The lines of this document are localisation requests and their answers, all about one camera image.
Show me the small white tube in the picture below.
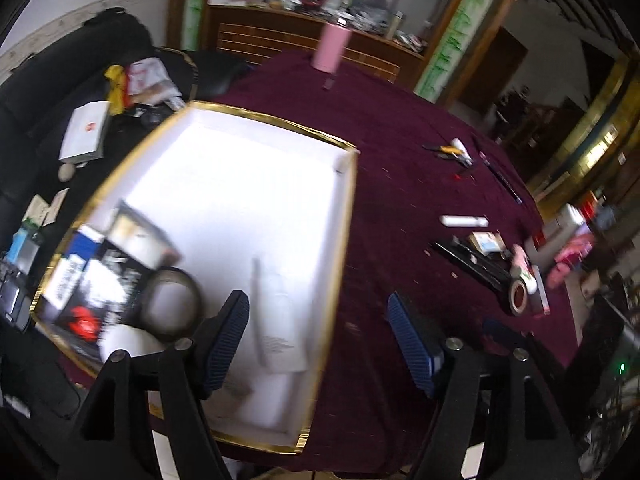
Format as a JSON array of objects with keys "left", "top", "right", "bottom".
[{"left": 450, "top": 137, "right": 473, "bottom": 167}]

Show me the maroon tablecloth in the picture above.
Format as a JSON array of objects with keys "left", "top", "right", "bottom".
[{"left": 150, "top": 49, "right": 593, "bottom": 476}]

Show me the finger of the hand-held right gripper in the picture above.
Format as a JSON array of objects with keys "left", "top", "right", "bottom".
[{"left": 481, "top": 317, "right": 568, "bottom": 376}]

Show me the long thin black pen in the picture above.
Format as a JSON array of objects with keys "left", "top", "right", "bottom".
[{"left": 476, "top": 150, "right": 524, "bottom": 206}]

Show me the long white bar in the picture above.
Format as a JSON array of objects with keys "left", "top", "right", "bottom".
[{"left": 440, "top": 215, "right": 488, "bottom": 228}]

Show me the small white adapter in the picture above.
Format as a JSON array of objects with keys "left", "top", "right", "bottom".
[{"left": 2, "top": 395, "right": 31, "bottom": 418}]

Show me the white snack bag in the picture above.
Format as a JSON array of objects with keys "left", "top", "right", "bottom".
[{"left": 125, "top": 58, "right": 183, "bottom": 106}]

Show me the wooden mirror cabinet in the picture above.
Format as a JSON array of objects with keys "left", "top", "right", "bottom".
[{"left": 167, "top": 0, "right": 533, "bottom": 106}]

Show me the gold rimmed white box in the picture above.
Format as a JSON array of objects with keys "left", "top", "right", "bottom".
[{"left": 31, "top": 101, "right": 360, "bottom": 454}]

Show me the pink fluffy hair clip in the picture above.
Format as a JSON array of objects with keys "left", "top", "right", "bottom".
[{"left": 510, "top": 243, "right": 538, "bottom": 293}]

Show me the black device with screen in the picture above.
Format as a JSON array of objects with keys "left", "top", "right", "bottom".
[{"left": 0, "top": 260, "right": 36, "bottom": 333}]

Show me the yellow cloth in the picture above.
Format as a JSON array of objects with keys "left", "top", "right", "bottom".
[{"left": 104, "top": 64, "right": 132, "bottom": 116}]

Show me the pink tumbler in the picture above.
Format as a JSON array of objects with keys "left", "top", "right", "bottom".
[{"left": 312, "top": 20, "right": 353, "bottom": 73}]

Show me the green white medicine box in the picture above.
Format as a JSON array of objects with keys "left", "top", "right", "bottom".
[{"left": 22, "top": 195, "right": 53, "bottom": 228}]

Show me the black pouch red logo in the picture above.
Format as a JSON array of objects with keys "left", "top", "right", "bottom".
[{"left": 50, "top": 245, "right": 156, "bottom": 346}]

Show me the black tape roll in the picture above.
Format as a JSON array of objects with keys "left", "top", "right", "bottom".
[
  {"left": 140, "top": 267, "right": 203, "bottom": 338},
  {"left": 509, "top": 277, "right": 531, "bottom": 317}
]

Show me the black leather sofa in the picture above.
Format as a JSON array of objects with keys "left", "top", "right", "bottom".
[{"left": 0, "top": 7, "right": 251, "bottom": 480}]

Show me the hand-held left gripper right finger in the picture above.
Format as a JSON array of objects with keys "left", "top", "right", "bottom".
[{"left": 387, "top": 290, "right": 583, "bottom": 480}]

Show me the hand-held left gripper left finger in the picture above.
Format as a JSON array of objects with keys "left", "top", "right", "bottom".
[{"left": 57, "top": 289, "right": 251, "bottom": 480}]

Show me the white box red logo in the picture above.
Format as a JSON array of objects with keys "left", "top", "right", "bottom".
[{"left": 59, "top": 101, "right": 111, "bottom": 165}]

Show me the blue and white medicine box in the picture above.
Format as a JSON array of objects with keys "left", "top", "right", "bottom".
[{"left": 42, "top": 227, "right": 103, "bottom": 311}]

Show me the brown door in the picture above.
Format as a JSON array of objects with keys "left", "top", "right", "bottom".
[{"left": 465, "top": 27, "right": 528, "bottom": 116}]

